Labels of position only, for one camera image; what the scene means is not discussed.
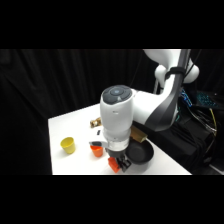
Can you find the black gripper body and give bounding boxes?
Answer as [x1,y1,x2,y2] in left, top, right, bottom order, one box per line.
[105,148,128,162]

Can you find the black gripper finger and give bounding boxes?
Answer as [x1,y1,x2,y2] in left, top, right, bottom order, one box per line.
[122,156,132,170]
[115,158,126,173]

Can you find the red cube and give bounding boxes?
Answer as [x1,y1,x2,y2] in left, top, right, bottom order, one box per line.
[107,157,121,174]

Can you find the black bowl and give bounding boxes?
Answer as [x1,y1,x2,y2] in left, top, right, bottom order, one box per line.
[124,139,155,165]

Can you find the orange cup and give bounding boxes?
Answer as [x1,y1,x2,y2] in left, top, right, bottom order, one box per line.
[89,145,105,158]

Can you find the yellow cup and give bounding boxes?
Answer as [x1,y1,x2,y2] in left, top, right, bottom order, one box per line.
[59,136,76,155]

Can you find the black draped robot stand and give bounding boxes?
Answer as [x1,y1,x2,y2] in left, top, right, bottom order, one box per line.
[143,99,216,175]

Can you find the black curtain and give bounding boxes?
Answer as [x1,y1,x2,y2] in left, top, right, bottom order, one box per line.
[0,49,224,175]

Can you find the black device with cyan lights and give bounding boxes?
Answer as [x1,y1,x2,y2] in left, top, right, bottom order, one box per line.
[195,91,219,108]

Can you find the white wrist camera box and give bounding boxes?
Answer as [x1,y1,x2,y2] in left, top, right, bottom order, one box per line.
[88,140,110,149]

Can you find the brown wrist mount block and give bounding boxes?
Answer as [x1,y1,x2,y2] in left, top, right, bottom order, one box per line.
[130,125,148,144]

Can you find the blue cable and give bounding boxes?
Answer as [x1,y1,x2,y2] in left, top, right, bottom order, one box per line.
[179,88,194,108]

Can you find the yellow cable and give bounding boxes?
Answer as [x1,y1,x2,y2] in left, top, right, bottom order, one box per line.
[208,108,218,137]

